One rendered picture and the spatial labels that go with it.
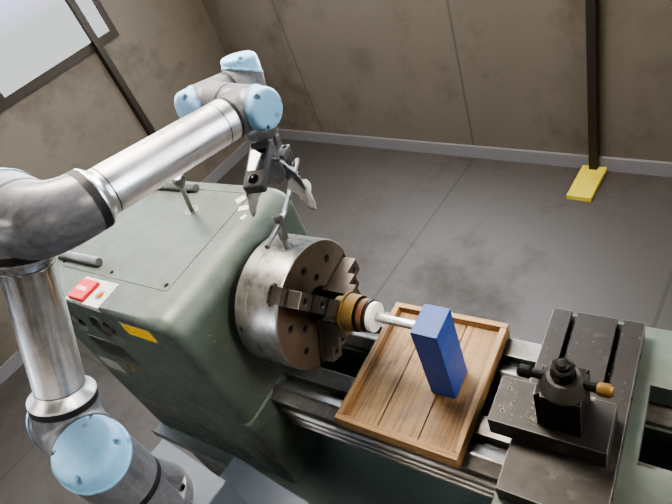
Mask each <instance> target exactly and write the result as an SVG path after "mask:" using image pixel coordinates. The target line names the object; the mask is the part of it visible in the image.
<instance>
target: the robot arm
mask: <svg viewBox="0 0 672 504"><path fill-rule="evenodd" d="M220 64H221V70H222V72H220V73H218V74H217V75H214V76H212V77H210V78H207V79H205V80H203V81H200V82H198V83H196V84H193V85H189V86H188V87H187V88H185V89H183V90H181V91H179V92H178V93H177V94H176V95H175V99H174V104H175V109H176V111H177V114H178V116H179V118H180V119H179V120H177V121H175V122H174V123H172V124H170V125H168V126H166V127H164V128H163V129H161V130H159V131H157V132H155V133H154V134H152V135H150V136H148V137H146V138H145V139H143V140H141V141H139V142H137V143H136V144H134V145H132V146H130V147H128V148H126V149H125V150H123V151H121V152H119V153H117V154H116V155H114V156H112V157H110V158H108V159H107V160H105V161H103V162H101V163H99V164H97V165H96V166H94V167H92V168H90V169H88V170H87V171H85V170H81V169H77V168H75V169H73V170H71V171H69V172H67V173H65V174H63V175H61V176H59V177H56V178H52V179H47V180H40V179H37V178H35V177H33V176H31V175H30V174H28V173H26V172H24V171H21V170H18V169H13V168H0V286H1V289H2V293H3V296H4V299H5V303H6V306H7V309H8V313H9V316H10V319H11V323H12V326H13V329H14V333H15V336H16V339H17V343H18V346H19V349H20V353H21V356H22V359H23V363H24V366H25V369H26V373H27V376H28V379H29V383H30V386H31V389H32V393H31V394H30V395H29V396H28V398H27V401H26V408H27V414H26V427H27V430H28V434H29V436H30V438H31V440H32V441H33V443H34V444H35V445H36V446H37V447H38V448H39V449H40V450H42V452H43V453H44V454H45V455H46V456H47V458H48V459H49V460H50V461H51V468H52V471H53V474H54V475H55V477H56V478H57V479H58V481H59V482H60V483H61V484H62V485H63V486H64V487H65V488H66V489H67V490H69V491H71V492H73V493H75V494H77V495H79V496H80V497H82V498H83V499H85V500H86V501H88V502H89V503H90V504H191V503H192V498H193V483H192V480H191V477H190V475H189V474H188V473H187V472H186V471H185V470H184V469H183V468H182V467H181V466H180V465H179V464H177V463H175V462H172V461H168V460H164V459H160V458H156V457H155V456H153V455H152V454H151V453H150V452H149V451H148V450H147V449H146V448H145V447H144V446H142V445H141V444H140V443H139V442H138V441H137V440H136V439H135V438H134V437H132V436H131V435H130V434H129V433H128V432H127V431H126V429H125V428H124V427H123V426H122V425H121V424H120V423H119V422H117V421H116V420H114V419H113V418H112V417H111V416H110V415H109V414H108V413H107V412H105V410H104V409H103V407H102V404H101V400H100V396H99V392H98V388H97V384H96V381H95V380H94V379H93V378H91V377H89V376H87V375H85V374H84V370H83V366H82V362H81V358H80V354H79V350H78V346H77V342H76V338H75V334H74V330H73V326H72V322H71V318H70V314H69V310H68V306H67V302H66V298H65V294H64V290H63V286H62V282H61V278H60V274H59V270H58V266H57V262H56V258H57V257H58V255H60V254H63V253H65V252H67V251H70V250H72V249H74V248H76V247H78V246H80V245H82V244H84V243H85V242H87V241H89V240H90V239H92V238H94V237H96V236H97V235H99V234H101V233H102V232H104V231H105V230H107V229H108V228H110V227H112V226H113V225H115V223H116V219H117V215H118V214H119V213H120V212H122V211H124V210H125V209H127V208H128V207H130V206H132V205H133V204H135V203H136V202H138V201H140V200H141V199H143V198H144V197H146V196H148V195H149V194H151V193H152V192H154V191H156V190H157V189H159V188H161V187H162V186H164V185H165V184H167V183H169V182H170V181H172V180H173V179H175V178H177V177H178V176H180V175H181V174H183V173H185V172H186V171H188V170H189V169H191V168H193V167H194V166H196V165H197V164H199V163H201V162H202V161H204V160H206V159H207V158H209V157H210V156H212V155H214V154H215V153H217V152H218V151H220V150H222V149H223V148H225V147H226V146H228V145H230V144H231V143H233V142H234V141H236V140H238V139H239V138H241V137H243V136H244V135H245V137H246V140H248V141H255V143H252V144H250V149H249V155H248V160H247V166H246V171H245V177H244V182H243V189H244V191H245V192H246V196H247V201H248V207H249V210H250V213H251V215H252V217H255V214H256V211H257V204H258V202H259V196H260V195H261V194H262V193H264V192H266V191H267V186H268V184H270V183H278V184H279V185H280V184H281V183H282V181H283V180H284V178H285V177H286V179H287V180H288V189H289V190H290V191H291V192H294V193H296V194H297V195H298V196H299V197H300V199H301V200H303V201H304V202H305V203H306V205H307V207H309V208H311V209H313V210H316V203H315V200H314V198H313V196H312V194H311V183H310V182H309V181H308V180H307V179H302V178H301V175H300V174H299V172H298V171H297V170H296V169H295V168H294V167H295V162H294V158H293V155H292V151H291V147H290V144H287V145H282V142H281V139H280V135H279V132H278V127H277V124H278V123H279V122H280V119H281V117H282V112H283V105H282V100H281V98H280V96H279V94H278V93H277V92H276V91H275V90H274V89H273V88H271V87H267V86H266V82H265V79H264V75H263V70H262V67H261V64H260V62H259V60H258V57H257V55H256V53H255V52H253V51H249V50H247V51H240V52H236V53H233V54H230V55H227V56H225V57H224V58H222V59H221V61H220ZM284 147H286V148H284ZM289 153H290V154H291V158H292V161H293V162H291V158H290V155H289Z"/></svg>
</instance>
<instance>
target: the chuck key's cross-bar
mask: <svg viewBox="0 0 672 504"><path fill-rule="evenodd" d="M299 162H300V159H299V158H295V167H294V168H295V169H296V170H298V166H299ZM291 195H292V192H291V191H290V190H289V189H288V190H287V194H286V198H285V202H284V206H283V210H282V213H281V214H282V216H283V219H285V217H286V215H287V212H288V208H289V204H290V199H291ZM280 227H281V224H280V223H276V225H275V227H274V229H273V231H272V232H271V234H270V236H269V238H268V240H267V242H266V244H265V246H264V247H265V249H270V247H271V245H272V243H273V241H274V239H275V237H276V235H277V233H278V231H279V229H280Z"/></svg>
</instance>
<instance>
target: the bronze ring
mask: <svg viewBox="0 0 672 504"><path fill-rule="evenodd" d="M335 300H340V302H339V305H338V308H337V317H332V316H331V318H332V320H333V321H334V322H337V324H338V326H339V328H340V329H341V330H342V331H354V332H360V331H362V332H368V333H369V332H370V331H368V330H367V329H366V327H365V324H364V318H365V313H366V310H367V308H368V306H369V304H370V303H372V302H373V301H376V300H373V299H370V298H367V297H366V296H364V295H359V294H357V293H356V292H354V291H348V292H346V293H345V294H344V295H343V296H338V297H336V298H335ZM376 302H377V301H376Z"/></svg>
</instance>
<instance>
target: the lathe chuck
mask: <svg viewBox="0 0 672 504"><path fill-rule="evenodd" d="M288 242H289V244H292V245H294V248H293V249H291V250H290V251H287V252H281V251H280V249H281V247H283V243H282V241H280V240H278V241H277V242H275V243H274V244H273V245H272V246H271V247H270V249H268V250H267V251H266V252H265V254H264V255H263V256H262V258H261V260H260V261H259V263H258V265H257V267H256V269H255V271H254V273H253V276H252V278H251V281H250V285H249V289H248V293H247V300H246V325H247V330H248V334H249V338H250V340H251V343H252V345H253V346H254V348H255V350H256V351H257V352H258V353H259V354H260V355H261V356H262V357H263V358H265V359H267V360H269V361H272V362H275V363H278V362H280V363H283V364H285V366H289V367H292V368H295V369H298V370H311V369H314V368H316V367H318V366H320V357H319V347H318V337H317V327H316V324H315V323H312V322H311V321H310V320H309V318H308V317H309V316H311V315H312V314H314V313H313V312H308V311H303V310H297V309H293V308H289V307H284V306H279V305H273V307H271V306H270V303H269V299H270V295H271V290H272V286H275V284H278V286H277V287H281V288H285V289H290V290H294V291H299V292H304V293H308V294H312V295H317V296H319V295H318V294H317V292H316V290H315V288H316V287H318V286H325V284H326V282H327V281H328V279H329V277H330V276H331V274H332V272H333V270H334V269H335V267H336V265H337V263H338V262H339V260H340V258H341V257H342V255H343V253H344V249H343V248H342V247H341V246H340V245H339V244H338V243H337V242H335V241H333V240H330V239H325V238H317V237H310V236H302V235H289V238H288ZM276 361H278V362H276ZM280 363H279V364H280ZM283 364H282V365H283Z"/></svg>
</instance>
